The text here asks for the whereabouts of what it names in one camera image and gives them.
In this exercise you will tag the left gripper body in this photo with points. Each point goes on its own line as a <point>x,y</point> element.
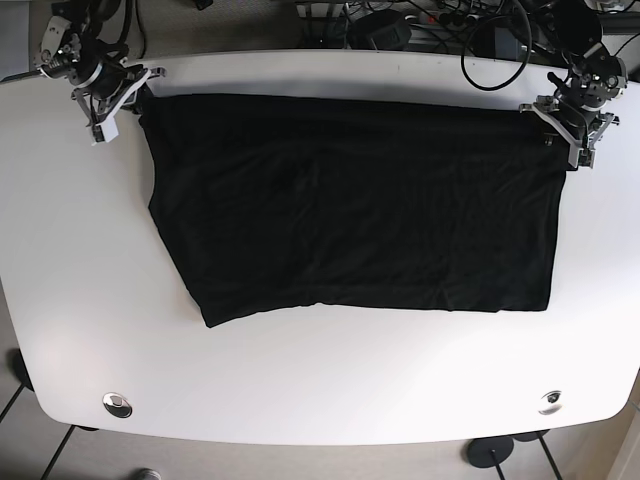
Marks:
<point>582,128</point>

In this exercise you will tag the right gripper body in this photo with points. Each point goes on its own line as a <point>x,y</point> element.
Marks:
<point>110,88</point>

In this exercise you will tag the black T-shirt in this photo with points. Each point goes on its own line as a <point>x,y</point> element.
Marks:
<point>268,202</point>

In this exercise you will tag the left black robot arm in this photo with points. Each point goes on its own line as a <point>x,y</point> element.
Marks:
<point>571,32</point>

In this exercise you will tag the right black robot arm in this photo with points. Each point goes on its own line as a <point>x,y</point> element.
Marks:
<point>85,43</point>

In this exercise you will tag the right silver table grommet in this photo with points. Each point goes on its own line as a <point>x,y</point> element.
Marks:
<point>550,403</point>

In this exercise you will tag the silver table grommet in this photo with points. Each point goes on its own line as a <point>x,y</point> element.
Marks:
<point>117,405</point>
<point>550,403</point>

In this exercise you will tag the black table leg left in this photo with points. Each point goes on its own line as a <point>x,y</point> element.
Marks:
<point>19,370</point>

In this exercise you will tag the left silver table grommet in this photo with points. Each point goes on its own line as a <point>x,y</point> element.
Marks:
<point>117,405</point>

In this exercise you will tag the black round stand base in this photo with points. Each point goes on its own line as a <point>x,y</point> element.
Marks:
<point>489,452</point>

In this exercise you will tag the grey shoe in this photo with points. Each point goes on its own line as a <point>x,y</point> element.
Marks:
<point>146,474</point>

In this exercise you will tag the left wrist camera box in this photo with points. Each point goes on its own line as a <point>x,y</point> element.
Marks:
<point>581,157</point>

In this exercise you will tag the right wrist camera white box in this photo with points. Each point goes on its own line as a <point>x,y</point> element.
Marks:
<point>104,132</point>

